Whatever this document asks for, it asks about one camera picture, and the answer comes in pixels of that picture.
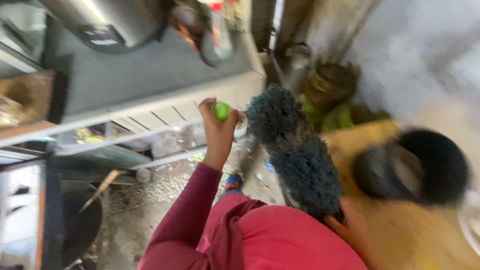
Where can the person's right hand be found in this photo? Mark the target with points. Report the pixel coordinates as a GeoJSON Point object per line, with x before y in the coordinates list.
{"type": "Point", "coordinates": [348, 232]}

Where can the person's left hand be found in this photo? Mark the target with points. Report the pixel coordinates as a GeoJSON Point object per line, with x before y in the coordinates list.
{"type": "Point", "coordinates": [217, 138]}

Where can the clear jar with green lid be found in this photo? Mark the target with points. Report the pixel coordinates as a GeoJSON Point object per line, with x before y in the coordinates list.
{"type": "Point", "coordinates": [220, 111]}

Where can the blue shoe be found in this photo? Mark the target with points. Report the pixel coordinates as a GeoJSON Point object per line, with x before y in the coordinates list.
{"type": "Point", "coordinates": [233, 181]}

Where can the yellow plastic basin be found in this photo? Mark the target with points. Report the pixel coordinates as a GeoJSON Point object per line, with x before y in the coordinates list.
{"type": "Point", "coordinates": [397, 232]}

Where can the person's red garment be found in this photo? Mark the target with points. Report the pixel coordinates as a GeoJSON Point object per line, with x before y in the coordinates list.
{"type": "Point", "coordinates": [285, 240]}

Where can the small white cup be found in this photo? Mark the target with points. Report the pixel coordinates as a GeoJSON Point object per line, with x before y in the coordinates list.
{"type": "Point", "coordinates": [143, 175]}

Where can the grey and white counter cabinet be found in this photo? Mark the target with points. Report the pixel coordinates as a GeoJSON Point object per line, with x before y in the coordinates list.
{"type": "Point", "coordinates": [150, 82]}

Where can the black cooking pot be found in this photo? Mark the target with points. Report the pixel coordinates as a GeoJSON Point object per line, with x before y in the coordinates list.
{"type": "Point", "coordinates": [412, 168]}

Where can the grey metal pipe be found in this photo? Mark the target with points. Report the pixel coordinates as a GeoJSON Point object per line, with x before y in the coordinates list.
{"type": "Point", "coordinates": [298, 65]}

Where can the white plate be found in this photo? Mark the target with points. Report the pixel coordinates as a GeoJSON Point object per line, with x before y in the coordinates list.
{"type": "Point", "coordinates": [470, 225]}

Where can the heap of green yellow bags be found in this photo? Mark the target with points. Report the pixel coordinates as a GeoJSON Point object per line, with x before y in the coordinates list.
{"type": "Point", "coordinates": [333, 101]}

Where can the silver electric cooker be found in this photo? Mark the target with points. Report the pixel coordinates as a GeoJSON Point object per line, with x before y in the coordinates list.
{"type": "Point", "coordinates": [112, 22]}

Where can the black wok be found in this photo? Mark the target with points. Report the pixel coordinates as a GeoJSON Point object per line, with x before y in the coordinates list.
{"type": "Point", "coordinates": [80, 225]}

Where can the black metal stand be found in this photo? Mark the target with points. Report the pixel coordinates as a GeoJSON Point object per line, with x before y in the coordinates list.
{"type": "Point", "coordinates": [51, 213]}

